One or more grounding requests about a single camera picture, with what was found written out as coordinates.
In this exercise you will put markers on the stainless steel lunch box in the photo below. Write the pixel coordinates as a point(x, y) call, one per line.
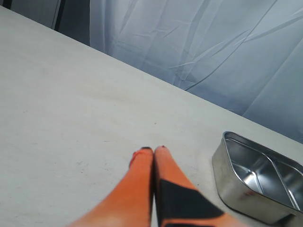
point(258, 182)

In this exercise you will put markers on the white backdrop curtain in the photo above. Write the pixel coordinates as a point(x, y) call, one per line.
point(243, 55)

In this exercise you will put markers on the dark stand behind table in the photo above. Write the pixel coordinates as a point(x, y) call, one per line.
point(45, 12)

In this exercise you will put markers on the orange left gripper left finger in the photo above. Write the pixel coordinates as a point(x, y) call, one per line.
point(129, 204)

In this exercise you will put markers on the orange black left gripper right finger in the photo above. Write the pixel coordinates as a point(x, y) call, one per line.
point(178, 202)

